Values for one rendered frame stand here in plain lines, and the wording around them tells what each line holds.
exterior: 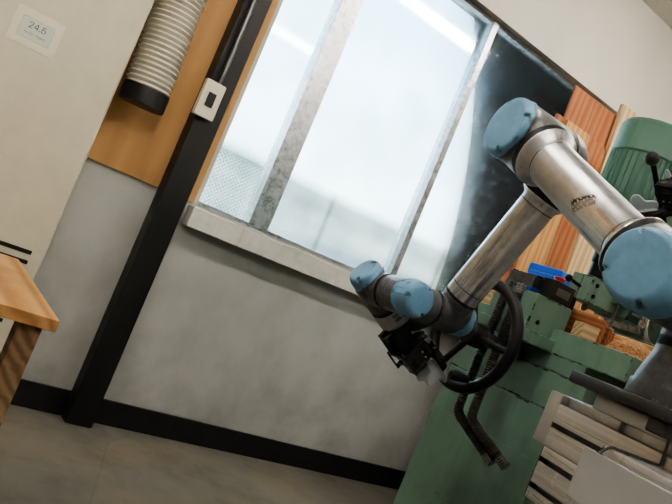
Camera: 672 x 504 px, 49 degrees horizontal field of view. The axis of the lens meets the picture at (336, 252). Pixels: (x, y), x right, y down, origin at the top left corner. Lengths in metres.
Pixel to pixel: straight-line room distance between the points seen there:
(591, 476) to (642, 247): 0.31
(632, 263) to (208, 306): 1.98
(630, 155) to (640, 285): 1.02
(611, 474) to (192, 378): 2.09
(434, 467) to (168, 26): 1.55
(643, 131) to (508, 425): 0.83
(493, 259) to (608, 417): 0.43
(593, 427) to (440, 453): 0.86
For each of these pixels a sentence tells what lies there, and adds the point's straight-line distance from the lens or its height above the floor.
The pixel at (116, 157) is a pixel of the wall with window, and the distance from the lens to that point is 2.60.
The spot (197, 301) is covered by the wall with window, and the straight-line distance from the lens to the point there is 2.79.
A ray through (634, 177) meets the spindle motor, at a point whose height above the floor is 1.34.
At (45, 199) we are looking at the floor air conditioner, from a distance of 2.27.
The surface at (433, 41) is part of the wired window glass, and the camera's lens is 3.32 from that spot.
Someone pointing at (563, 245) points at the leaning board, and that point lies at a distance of 3.73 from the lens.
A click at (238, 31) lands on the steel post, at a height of 1.47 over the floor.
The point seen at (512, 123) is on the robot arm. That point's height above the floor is 1.18.
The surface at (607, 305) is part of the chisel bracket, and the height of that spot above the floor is 1.02.
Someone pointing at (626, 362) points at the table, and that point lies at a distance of 1.75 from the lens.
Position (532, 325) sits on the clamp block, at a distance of 1.82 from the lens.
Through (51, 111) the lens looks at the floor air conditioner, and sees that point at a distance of 2.25.
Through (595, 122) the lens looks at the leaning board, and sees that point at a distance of 3.87.
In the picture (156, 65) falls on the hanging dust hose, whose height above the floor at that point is 1.21.
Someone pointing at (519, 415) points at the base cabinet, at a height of 0.67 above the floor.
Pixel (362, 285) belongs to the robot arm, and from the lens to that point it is 1.52.
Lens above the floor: 0.81
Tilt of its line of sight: 2 degrees up
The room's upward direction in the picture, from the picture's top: 23 degrees clockwise
